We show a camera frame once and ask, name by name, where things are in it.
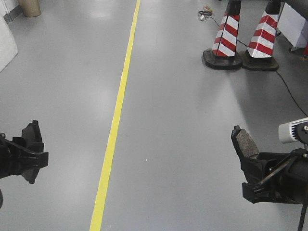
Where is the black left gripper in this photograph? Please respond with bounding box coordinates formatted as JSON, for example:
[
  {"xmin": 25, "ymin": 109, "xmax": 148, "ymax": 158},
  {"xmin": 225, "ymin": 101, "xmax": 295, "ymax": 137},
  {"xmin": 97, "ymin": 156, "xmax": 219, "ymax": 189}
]
[{"xmin": 0, "ymin": 133, "xmax": 49, "ymax": 184}]

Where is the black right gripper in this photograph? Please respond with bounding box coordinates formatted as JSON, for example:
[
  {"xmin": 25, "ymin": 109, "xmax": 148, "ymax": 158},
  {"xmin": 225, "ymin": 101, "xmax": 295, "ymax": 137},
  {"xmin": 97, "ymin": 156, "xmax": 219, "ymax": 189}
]
[{"xmin": 240, "ymin": 148, "xmax": 308, "ymax": 204}]

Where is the dark brake pad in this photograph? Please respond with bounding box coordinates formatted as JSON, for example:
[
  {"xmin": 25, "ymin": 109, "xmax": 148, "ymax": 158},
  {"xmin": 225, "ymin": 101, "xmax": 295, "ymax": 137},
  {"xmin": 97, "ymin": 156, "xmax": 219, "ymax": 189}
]
[
  {"xmin": 231, "ymin": 125, "xmax": 259, "ymax": 161},
  {"xmin": 22, "ymin": 120, "xmax": 44, "ymax": 153}
]

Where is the right red-white traffic cone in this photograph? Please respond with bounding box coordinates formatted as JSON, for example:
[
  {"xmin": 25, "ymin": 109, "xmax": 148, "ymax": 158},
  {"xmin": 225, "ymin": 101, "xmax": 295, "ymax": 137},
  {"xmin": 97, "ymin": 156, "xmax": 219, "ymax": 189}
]
[{"xmin": 240, "ymin": 0, "xmax": 281, "ymax": 71}]

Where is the red-white traffic cone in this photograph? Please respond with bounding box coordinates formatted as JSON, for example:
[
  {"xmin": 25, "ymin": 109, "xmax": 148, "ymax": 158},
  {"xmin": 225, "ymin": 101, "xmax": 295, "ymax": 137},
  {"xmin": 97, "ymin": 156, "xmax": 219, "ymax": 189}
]
[
  {"xmin": 240, "ymin": 0, "xmax": 281, "ymax": 71},
  {"xmin": 203, "ymin": 0, "xmax": 243, "ymax": 70}
]

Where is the left red-white traffic cone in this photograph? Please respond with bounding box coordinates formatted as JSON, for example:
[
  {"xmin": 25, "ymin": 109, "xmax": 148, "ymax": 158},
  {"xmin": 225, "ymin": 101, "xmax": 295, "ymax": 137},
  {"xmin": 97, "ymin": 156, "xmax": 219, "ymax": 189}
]
[{"xmin": 203, "ymin": 0, "xmax": 243, "ymax": 70}]

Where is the cardboard tube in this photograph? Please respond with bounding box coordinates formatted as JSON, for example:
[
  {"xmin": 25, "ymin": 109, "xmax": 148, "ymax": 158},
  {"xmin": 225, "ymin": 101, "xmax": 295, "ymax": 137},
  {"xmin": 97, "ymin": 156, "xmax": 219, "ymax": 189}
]
[{"xmin": 18, "ymin": 0, "xmax": 41, "ymax": 17}]

